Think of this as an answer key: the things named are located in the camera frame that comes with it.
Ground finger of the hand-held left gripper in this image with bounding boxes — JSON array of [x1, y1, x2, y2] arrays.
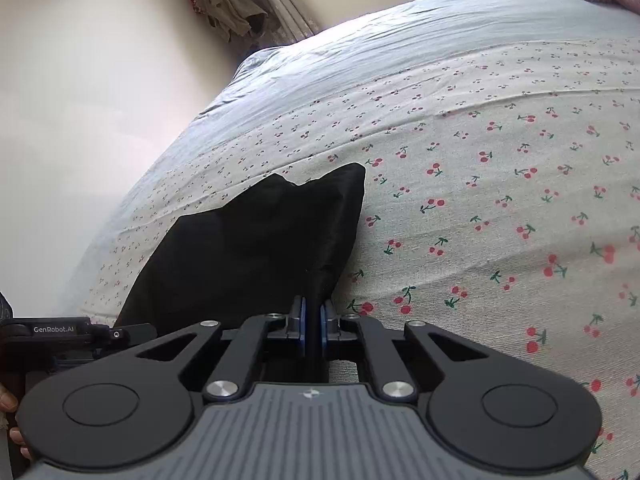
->
[[91, 322, 157, 347]]

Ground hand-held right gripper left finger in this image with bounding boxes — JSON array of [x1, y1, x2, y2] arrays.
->
[[134, 296, 307, 404]]

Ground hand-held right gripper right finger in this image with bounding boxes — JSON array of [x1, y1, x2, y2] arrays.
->
[[320, 300, 492, 404]]

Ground black pants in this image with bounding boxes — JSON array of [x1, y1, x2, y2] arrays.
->
[[114, 162, 367, 357]]

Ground person's left hand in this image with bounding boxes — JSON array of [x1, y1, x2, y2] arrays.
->
[[0, 389, 32, 462]]

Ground cherry print white sheet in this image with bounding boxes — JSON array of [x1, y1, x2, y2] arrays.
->
[[82, 37, 640, 480]]

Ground bed with light blue sheet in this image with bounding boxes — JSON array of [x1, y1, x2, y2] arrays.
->
[[80, 0, 640, 480]]

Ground grey floral curtain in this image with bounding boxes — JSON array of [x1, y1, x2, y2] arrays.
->
[[240, 0, 323, 45]]

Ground beige hanging coat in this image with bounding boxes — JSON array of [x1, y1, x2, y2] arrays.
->
[[192, 0, 269, 44]]

